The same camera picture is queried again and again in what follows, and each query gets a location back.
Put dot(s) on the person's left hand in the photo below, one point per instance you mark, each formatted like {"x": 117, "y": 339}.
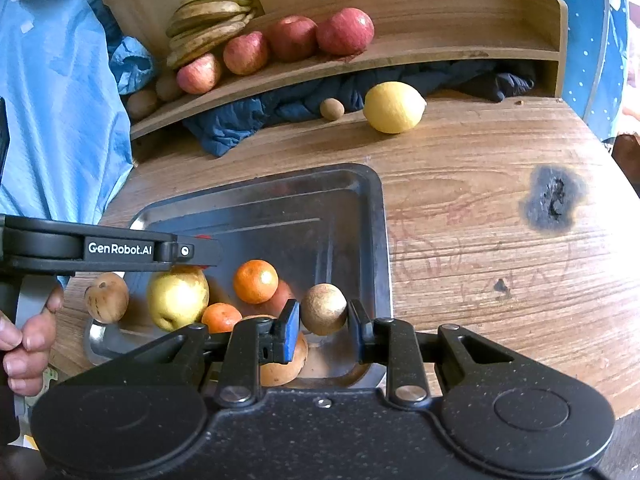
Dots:
{"x": 32, "y": 345}

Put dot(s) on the brown spotted fruit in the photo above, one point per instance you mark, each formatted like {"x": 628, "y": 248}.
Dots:
{"x": 106, "y": 297}

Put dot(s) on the light blue garment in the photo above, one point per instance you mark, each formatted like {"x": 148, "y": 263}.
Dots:
{"x": 50, "y": 85}

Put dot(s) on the brown round fruit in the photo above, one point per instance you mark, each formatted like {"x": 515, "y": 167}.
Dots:
{"x": 322, "y": 308}

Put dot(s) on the large spotted orange fruit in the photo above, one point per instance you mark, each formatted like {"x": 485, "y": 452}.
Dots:
{"x": 290, "y": 370}

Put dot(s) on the ripe banana bunch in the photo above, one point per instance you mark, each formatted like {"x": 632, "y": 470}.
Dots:
{"x": 210, "y": 22}

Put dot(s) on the dark blue cloth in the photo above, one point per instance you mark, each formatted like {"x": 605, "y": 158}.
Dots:
{"x": 240, "y": 120}

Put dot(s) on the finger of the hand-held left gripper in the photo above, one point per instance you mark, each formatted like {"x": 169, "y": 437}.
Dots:
{"x": 200, "y": 251}

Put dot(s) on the yellow lemon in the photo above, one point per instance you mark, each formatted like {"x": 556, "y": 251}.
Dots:
{"x": 392, "y": 107}

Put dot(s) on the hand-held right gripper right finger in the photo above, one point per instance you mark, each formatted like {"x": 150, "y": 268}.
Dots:
{"x": 359, "y": 332}

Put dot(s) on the red apple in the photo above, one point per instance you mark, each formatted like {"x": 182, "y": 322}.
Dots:
{"x": 345, "y": 31}
{"x": 198, "y": 74}
{"x": 292, "y": 37}
{"x": 245, "y": 52}

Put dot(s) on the blue dotted fabric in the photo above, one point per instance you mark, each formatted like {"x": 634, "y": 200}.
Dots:
{"x": 575, "y": 10}

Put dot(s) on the wooden shelf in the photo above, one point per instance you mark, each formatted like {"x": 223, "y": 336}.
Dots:
{"x": 400, "y": 20}

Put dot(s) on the small orange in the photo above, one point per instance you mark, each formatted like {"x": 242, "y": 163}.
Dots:
{"x": 255, "y": 281}
{"x": 220, "y": 319}

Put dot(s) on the crumpled blue plastic bag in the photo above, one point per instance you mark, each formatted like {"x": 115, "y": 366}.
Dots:
{"x": 132, "y": 62}

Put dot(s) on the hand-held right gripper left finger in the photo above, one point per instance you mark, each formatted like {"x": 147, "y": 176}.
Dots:
{"x": 290, "y": 332}

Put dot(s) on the small brown kiwi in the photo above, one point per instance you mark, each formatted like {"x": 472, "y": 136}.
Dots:
{"x": 331, "y": 109}

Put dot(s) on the yellow green apple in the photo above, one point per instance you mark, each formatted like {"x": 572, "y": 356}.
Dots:
{"x": 177, "y": 300}

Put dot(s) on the metal tray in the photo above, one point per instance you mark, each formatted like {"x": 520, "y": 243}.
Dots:
{"x": 300, "y": 220}

